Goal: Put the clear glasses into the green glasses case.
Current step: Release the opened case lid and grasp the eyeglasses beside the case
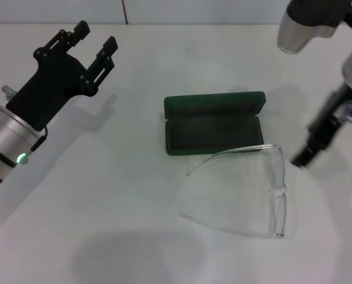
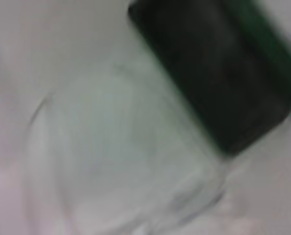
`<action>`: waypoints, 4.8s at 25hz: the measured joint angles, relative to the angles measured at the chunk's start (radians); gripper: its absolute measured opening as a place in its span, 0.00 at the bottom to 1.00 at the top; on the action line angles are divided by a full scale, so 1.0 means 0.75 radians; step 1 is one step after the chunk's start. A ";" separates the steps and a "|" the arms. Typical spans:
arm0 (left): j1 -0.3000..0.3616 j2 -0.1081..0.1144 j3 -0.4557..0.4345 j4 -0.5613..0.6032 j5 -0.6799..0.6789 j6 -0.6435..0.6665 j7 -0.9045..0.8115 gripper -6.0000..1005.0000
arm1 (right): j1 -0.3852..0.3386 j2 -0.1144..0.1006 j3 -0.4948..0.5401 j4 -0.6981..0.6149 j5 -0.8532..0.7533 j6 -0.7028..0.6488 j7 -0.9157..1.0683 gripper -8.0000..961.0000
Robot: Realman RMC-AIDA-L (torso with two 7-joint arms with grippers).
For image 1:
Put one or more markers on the silver left gripper connector stub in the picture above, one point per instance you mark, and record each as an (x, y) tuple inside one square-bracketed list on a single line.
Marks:
[(8, 93)]

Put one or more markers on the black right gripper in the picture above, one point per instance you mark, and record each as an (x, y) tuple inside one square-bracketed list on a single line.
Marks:
[(329, 118)]

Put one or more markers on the clear white glasses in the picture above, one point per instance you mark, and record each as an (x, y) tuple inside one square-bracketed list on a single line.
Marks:
[(277, 213)]

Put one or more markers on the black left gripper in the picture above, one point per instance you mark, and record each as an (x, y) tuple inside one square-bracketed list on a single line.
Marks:
[(54, 80)]

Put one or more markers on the green glasses case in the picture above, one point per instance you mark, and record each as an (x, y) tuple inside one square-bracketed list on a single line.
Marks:
[(211, 130)]

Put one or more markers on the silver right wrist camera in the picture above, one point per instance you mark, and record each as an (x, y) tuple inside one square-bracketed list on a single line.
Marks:
[(300, 32)]

